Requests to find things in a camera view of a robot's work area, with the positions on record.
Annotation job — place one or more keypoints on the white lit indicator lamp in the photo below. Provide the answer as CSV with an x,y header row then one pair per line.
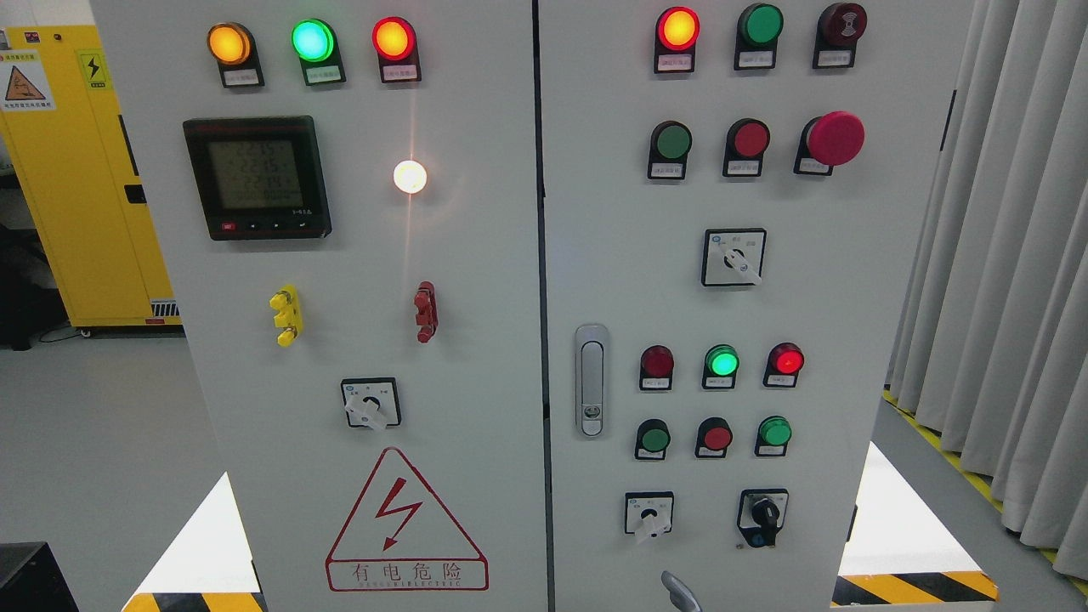
x,y
410,176

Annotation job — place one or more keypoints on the lower right green button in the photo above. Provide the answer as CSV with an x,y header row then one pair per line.
x,y
773,436

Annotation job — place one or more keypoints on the red emergency stop mushroom button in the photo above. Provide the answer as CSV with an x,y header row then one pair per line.
x,y
827,142

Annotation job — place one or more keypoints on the upper red push button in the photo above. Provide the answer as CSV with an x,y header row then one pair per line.
x,y
746,143

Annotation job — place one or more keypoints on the lower white selector switch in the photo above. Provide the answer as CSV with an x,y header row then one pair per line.
x,y
648,514

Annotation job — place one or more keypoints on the black digital power meter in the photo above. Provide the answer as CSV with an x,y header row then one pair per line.
x,y
259,178

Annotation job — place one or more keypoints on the lit red indicator light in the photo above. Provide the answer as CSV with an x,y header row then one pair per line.
x,y
784,362

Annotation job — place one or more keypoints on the red high voltage warning sticker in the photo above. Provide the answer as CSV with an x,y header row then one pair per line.
x,y
399,536

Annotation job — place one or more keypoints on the green indicator light top left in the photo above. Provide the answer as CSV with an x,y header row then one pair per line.
x,y
315,44

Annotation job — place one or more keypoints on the lit green indicator light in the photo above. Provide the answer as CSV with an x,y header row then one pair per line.
x,y
720,367

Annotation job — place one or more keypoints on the lower red push button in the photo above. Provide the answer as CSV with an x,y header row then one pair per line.
x,y
713,438

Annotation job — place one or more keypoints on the black key switch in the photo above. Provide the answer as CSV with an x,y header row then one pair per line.
x,y
761,515

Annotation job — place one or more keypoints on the yellow terminal block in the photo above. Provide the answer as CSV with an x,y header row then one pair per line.
x,y
288,318

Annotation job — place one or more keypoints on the dark red indicator light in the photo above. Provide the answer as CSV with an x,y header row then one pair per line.
x,y
655,371

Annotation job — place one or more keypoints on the amber indicator light top left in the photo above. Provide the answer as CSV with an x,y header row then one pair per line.
x,y
236,53

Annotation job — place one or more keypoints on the green start button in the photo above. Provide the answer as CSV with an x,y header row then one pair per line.
x,y
652,440

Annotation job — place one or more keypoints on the red push button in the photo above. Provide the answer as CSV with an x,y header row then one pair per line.
x,y
746,143
713,438

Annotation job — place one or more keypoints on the grey curtain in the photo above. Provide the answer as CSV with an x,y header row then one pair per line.
x,y
993,337

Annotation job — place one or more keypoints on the red indicator light top left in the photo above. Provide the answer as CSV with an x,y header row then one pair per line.
x,y
396,45

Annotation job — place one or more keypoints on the grey electrical control cabinet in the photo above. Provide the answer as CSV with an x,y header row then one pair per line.
x,y
533,119

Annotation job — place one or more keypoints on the red indicator light top right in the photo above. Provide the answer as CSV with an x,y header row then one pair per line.
x,y
676,33

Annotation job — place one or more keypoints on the left door selector switch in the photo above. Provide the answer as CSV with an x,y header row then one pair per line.
x,y
371,403

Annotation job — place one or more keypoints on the yellow safety cabinet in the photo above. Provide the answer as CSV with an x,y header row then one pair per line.
x,y
63,125

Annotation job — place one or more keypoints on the upper right selector switch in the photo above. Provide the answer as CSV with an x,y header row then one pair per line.
x,y
733,257

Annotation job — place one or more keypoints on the grey cabinet door handle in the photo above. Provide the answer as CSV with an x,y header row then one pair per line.
x,y
591,360

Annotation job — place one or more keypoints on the green indicator light top right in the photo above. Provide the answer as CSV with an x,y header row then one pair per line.
x,y
758,30

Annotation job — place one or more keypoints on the upper green push button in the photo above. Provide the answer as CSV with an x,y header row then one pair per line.
x,y
669,145

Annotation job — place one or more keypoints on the dark red buzzer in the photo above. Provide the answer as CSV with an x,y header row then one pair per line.
x,y
838,31

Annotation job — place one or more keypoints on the red terminal block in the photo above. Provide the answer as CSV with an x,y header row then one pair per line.
x,y
426,316

